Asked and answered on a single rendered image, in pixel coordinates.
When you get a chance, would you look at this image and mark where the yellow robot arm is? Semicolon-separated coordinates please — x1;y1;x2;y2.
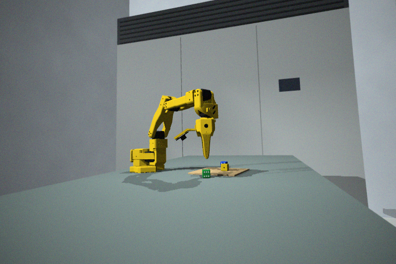
130;89;218;173

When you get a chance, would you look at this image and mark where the yellow die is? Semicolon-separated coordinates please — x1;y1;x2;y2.
221;164;229;171

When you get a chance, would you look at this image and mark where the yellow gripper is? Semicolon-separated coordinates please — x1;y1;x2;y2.
174;117;216;159

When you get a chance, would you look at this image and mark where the beige mat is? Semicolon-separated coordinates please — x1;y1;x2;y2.
188;167;249;177

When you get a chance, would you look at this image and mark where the green die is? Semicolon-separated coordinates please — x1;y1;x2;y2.
202;169;211;178

